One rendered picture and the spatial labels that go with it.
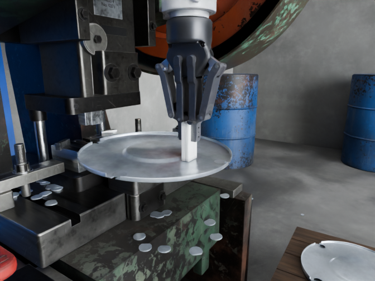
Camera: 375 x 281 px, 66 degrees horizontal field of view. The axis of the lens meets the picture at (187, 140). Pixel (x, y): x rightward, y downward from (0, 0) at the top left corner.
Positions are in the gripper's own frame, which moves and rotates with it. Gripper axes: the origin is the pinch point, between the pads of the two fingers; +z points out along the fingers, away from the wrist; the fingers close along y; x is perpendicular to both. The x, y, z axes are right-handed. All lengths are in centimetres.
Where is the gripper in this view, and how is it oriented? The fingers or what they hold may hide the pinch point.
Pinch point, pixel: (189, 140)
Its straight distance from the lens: 51.4
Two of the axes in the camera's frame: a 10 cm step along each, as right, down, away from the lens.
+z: 0.0, 9.7, 2.4
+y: 8.5, 1.3, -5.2
